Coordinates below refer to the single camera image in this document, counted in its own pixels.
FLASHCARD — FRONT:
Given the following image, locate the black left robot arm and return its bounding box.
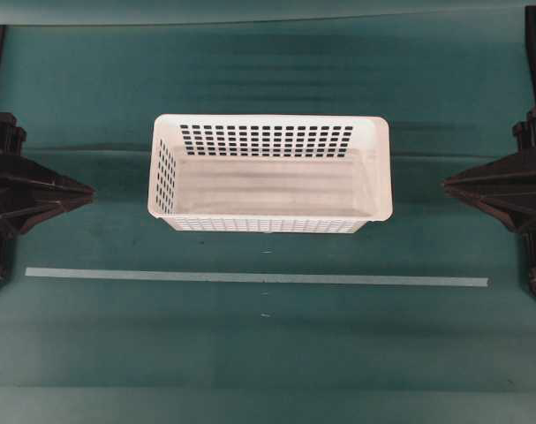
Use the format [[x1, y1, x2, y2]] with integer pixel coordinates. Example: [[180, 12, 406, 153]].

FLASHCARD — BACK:
[[0, 113, 94, 284]]

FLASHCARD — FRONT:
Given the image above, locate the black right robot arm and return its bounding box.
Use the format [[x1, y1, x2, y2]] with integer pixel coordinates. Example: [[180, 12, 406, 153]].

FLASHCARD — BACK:
[[442, 108, 536, 298]]

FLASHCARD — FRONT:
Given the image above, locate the white perforated plastic basket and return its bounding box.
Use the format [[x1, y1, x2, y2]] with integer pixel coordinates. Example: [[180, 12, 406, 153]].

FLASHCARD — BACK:
[[147, 114, 393, 234]]

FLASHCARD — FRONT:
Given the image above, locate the grey tape strip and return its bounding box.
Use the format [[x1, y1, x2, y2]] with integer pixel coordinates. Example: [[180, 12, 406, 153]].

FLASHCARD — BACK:
[[25, 267, 488, 288]]

